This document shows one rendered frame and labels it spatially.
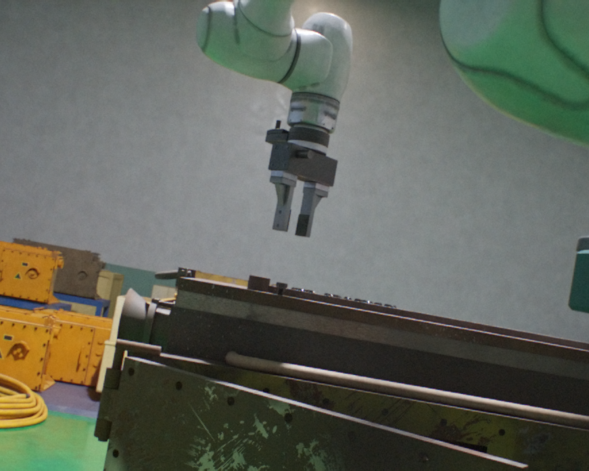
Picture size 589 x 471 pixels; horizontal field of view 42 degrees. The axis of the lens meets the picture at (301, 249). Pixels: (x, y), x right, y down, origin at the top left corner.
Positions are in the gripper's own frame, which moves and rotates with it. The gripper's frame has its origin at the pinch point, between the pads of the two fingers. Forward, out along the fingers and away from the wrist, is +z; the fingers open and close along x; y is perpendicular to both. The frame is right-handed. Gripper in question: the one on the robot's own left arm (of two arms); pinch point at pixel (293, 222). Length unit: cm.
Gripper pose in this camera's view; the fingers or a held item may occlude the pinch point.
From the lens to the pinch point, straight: 140.6
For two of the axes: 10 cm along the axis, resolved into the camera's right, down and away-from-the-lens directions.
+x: 6.5, 1.6, 7.4
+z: -1.8, 9.8, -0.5
